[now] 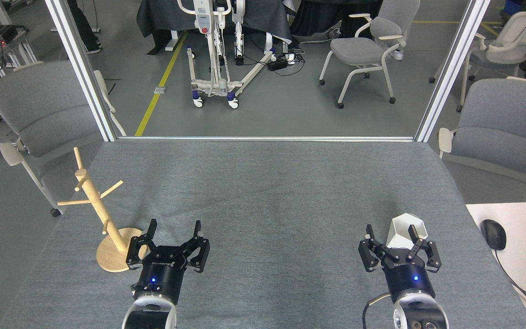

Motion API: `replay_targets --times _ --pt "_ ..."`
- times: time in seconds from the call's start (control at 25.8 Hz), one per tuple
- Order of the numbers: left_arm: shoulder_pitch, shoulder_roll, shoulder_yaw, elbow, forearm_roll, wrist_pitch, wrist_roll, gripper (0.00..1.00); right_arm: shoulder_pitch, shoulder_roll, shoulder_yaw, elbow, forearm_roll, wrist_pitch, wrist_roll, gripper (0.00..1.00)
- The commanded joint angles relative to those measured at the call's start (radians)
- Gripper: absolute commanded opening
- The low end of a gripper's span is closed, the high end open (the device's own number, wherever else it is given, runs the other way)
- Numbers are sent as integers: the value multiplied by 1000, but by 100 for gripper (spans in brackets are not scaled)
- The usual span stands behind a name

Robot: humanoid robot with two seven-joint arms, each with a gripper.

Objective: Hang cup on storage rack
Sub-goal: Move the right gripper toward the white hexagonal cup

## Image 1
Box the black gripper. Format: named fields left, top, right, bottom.
left=126, top=218, right=211, bottom=306
left=358, top=224, right=442, bottom=302

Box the white faceted cup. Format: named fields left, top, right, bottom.
left=386, top=213, right=429, bottom=251

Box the wooden cup rack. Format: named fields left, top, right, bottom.
left=57, top=147, right=148, bottom=273

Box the black computer mouse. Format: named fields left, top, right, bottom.
left=480, top=219, right=507, bottom=251

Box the grey office chair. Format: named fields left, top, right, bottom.
left=429, top=10, right=526, bottom=113
left=319, top=0, right=421, bottom=109
left=0, top=60, right=126, bottom=218
left=437, top=77, right=526, bottom=202

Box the yellow floor tape line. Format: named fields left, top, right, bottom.
left=134, top=31, right=189, bottom=137

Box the black cloth covered table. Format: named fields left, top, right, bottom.
left=290, top=0, right=380, bottom=38
left=136, top=0, right=293, bottom=42

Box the white stand on wheels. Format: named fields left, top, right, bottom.
left=176, top=0, right=278, bottom=109

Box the person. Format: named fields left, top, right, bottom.
left=68, top=0, right=102, bottom=54

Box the metal equipment cart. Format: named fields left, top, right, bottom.
left=0, top=24, right=40, bottom=79

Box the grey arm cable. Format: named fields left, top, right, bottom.
left=362, top=292, right=392, bottom=329

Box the black mouse cable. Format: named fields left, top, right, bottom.
left=493, top=249, right=526, bottom=320

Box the silver frame rail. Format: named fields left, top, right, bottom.
left=116, top=135, right=415, bottom=143

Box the silver frame post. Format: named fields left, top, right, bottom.
left=44, top=0, right=118, bottom=142
left=415, top=0, right=491, bottom=143

